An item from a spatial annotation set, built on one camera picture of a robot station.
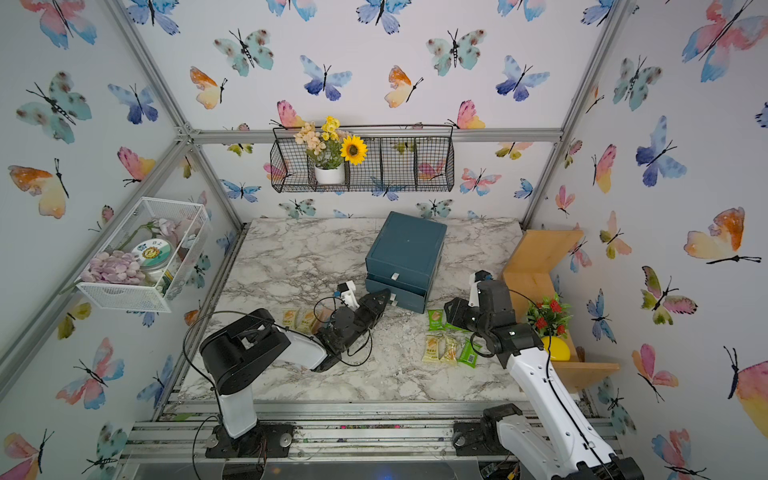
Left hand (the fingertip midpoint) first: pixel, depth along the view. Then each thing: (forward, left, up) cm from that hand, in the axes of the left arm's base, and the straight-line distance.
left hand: (395, 291), depth 84 cm
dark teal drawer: (-1, -1, -2) cm, 2 cm away
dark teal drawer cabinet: (+6, -3, +7) cm, 10 cm away
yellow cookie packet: (-1, +28, -13) cm, 31 cm away
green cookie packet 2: (-14, -13, +7) cm, 20 cm away
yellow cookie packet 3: (-12, -10, -13) cm, 20 cm away
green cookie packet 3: (-13, -21, -14) cm, 28 cm away
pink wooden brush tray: (+1, +22, -14) cm, 26 cm away
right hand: (-6, -15, +2) cm, 17 cm away
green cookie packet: (-2, -12, -14) cm, 18 cm away
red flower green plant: (-11, -38, +4) cm, 40 cm away
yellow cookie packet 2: (-13, -16, -13) cm, 24 cm away
